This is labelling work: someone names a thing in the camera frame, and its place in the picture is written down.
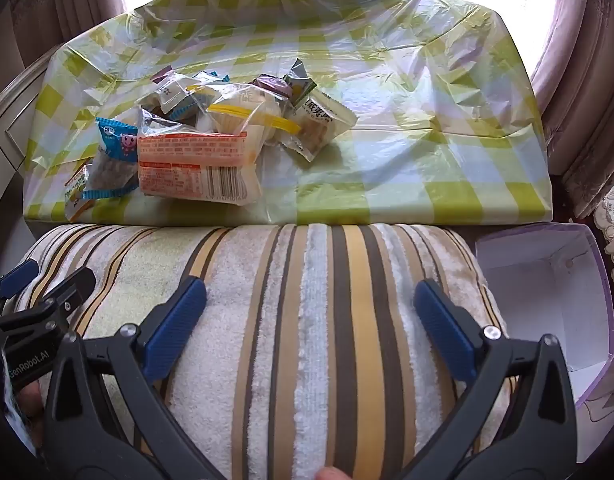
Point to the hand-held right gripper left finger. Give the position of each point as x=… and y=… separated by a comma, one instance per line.
x=177, y=325

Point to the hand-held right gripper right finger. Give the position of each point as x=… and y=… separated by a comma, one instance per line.
x=444, y=325

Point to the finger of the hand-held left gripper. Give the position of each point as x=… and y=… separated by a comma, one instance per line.
x=19, y=277
x=72, y=285

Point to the white box with purple rim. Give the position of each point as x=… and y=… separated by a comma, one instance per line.
x=537, y=310

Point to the blue cartoon snack packet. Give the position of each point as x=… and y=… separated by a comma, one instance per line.
x=114, y=150

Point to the orange bread packet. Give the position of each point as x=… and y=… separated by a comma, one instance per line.
x=197, y=160

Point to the clear packet with white label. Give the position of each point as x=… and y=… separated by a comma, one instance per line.
x=169, y=92

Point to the clear packet with yellow band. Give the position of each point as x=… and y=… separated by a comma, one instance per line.
x=247, y=110

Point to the white translucent biscuit packet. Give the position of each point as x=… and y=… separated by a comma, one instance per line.
x=319, y=120

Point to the clear packet with blue stripes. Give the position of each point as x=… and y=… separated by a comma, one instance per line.
x=209, y=85

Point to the green white snack packet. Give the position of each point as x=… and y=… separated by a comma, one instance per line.
x=299, y=82

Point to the person's left hand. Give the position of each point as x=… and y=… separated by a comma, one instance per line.
x=29, y=402

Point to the person's right hand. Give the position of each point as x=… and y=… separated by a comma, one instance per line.
x=328, y=474

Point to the striped towel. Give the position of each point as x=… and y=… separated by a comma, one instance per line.
x=307, y=360

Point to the green checked plastic tablecloth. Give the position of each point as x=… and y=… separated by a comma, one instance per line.
x=412, y=160

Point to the white lace curtain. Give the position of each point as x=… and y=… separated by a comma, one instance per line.
x=612, y=245

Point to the mauve curtain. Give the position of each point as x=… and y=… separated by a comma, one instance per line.
x=52, y=10
x=587, y=85

